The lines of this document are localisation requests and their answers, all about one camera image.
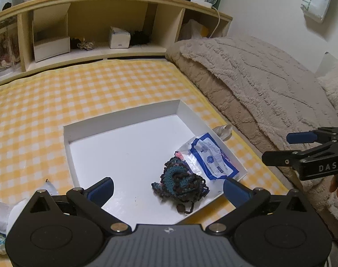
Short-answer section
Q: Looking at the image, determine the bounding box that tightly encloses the yellow checked bed sheet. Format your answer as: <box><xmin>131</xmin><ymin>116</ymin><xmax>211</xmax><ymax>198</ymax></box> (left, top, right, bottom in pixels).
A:
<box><xmin>0</xmin><ymin>58</ymin><xmax>295</xmax><ymax>237</ymax></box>

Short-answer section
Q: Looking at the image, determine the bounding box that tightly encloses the blue white plastic packet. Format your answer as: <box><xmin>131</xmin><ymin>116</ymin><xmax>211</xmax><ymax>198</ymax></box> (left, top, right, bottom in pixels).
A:
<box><xmin>176</xmin><ymin>133</ymin><xmax>240</xmax><ymax>181</ymax></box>

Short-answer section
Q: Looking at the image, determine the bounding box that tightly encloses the white shallow cardboard box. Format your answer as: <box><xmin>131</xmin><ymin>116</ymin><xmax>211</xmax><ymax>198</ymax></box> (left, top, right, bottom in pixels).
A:
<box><xmin>63</xmin><ymin>99</ymin><xmax>248</xmax><ymax>224</ymax></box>

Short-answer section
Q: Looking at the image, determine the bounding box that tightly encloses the white tissue box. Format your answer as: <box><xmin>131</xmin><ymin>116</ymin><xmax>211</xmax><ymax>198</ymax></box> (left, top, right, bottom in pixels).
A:
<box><xmin>108</xmin><ymin>26</ymin><xmax>131</xmax><ymax>49</ymax></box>

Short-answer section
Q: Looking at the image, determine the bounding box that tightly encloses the pink doll display case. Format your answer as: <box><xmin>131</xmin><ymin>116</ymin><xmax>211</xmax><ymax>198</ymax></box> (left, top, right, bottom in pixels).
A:
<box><xmin>0</xmin><ymin>22</ymin><xmax>21</xmax><ymax>78</ymax></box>

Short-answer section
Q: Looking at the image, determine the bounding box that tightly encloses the dark fluffy item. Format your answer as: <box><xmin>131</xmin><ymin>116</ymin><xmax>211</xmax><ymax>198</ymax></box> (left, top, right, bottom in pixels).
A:
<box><xmin>130</xmin><ymin>30</ymin><xmax>150</xmax><ymax>46</ymax></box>

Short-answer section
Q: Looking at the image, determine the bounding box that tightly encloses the white open cardboard box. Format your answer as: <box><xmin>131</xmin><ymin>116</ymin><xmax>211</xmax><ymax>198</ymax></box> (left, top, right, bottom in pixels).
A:
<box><xmin>32</xmin><ymin>4</ymin><xmax>71</xmax><ymax>62</ymax></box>

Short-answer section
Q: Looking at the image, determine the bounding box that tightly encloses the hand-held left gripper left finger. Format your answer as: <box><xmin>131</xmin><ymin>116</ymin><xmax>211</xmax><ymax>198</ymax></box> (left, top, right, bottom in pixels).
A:
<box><xmin>27</xmin><ymin>176</ymin><xmax>129</xmax><ymax>233</ymax></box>

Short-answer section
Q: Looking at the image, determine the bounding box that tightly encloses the dark teal crochet piece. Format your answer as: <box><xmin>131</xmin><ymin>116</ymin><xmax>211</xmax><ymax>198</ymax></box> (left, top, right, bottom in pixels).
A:
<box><xmin>152</xmin><ymin>156</ymin><xmax>211</xmax><ymax>214</ymax></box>

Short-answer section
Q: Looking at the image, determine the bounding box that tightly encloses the wooden headboard shelf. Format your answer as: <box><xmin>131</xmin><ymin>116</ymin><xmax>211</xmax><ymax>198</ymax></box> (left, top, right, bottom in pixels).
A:
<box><xmin>0</xmin><ymin>0</ymin><xmax>233</xmax><ymax>89</ymax></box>

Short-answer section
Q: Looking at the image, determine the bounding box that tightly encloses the beige fluffy blanket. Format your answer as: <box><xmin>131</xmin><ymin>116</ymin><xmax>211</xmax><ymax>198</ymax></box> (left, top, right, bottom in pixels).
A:
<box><xmin>166</xmin><ymin>36</ymin><xmax>338</xmax><ymax>190</ymax></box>

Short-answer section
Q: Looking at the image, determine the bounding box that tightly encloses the cream fluffy blanket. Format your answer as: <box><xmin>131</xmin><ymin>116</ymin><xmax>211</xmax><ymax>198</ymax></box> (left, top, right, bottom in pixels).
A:
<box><xmin>311</xmin><ymin>60</ymin><xmax>338</xmax><ymax>229</ymax></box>

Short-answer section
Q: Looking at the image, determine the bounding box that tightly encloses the beige rope bundle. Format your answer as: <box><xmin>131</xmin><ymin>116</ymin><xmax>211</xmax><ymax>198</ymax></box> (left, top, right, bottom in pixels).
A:
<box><xmin>77</xmin><ymin>40</ymin><xmax>95</xmax><ymax>51</ymax></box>

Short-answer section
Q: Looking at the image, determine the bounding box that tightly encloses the clear plastic bag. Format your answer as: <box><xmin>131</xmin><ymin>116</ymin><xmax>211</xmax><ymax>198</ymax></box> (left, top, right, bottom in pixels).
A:
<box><xmin>183</xmin><ymin>19</ymin><xmax>208</xmax><ymax>41</ymax></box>

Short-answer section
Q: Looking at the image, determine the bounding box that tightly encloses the clear plastic wrapper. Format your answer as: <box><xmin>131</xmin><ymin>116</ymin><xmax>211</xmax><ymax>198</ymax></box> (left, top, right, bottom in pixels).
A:
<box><xmin>213</xmin><ymin>125</ymin><xmax>233</xmax><ymax>141</ymax></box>

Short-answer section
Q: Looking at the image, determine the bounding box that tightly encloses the white charger cable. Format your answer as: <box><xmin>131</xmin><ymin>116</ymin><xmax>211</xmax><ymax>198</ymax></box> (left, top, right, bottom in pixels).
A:
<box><xmin>208</xmin><ymin>4</ymin><xmax>221</xmax><ymax>38</ymax></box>

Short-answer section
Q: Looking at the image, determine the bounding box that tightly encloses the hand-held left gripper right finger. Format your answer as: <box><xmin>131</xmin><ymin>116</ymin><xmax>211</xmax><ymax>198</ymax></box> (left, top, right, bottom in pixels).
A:
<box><xmin>206</xmin><ymin>177</ymin><xmax>311</xmax><ymax>234</ymax></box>

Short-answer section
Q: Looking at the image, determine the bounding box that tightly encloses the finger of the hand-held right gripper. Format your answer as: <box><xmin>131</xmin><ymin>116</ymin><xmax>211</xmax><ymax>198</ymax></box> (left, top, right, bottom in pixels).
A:
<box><xmin>286</xmin><ymin>127</ymin><xmax>338</xmax><ymax>144</ymax></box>
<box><xmin>262</xmin><ymin>140</ymin><xmax>338</xmax><ymax>168</ymax></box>

